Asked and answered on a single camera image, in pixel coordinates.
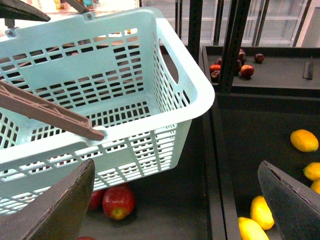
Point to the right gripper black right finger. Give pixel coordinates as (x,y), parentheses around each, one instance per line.
(295,207)

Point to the red apple under basket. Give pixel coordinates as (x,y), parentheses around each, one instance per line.
(118,202)

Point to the yellow lemon on shelf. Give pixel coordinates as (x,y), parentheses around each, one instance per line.
(304,141)

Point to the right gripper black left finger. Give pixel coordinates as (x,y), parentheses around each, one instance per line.
(58,213)

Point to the light blue plastic basket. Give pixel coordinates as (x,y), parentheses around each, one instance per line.
(128,73)

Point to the red apple on shelf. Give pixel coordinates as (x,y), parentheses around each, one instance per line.
(247,71)

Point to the black fruit shelf rack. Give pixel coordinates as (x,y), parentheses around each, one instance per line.
(216,178)

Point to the yellow lemon near finger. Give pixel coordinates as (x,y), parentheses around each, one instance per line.
(261,213)

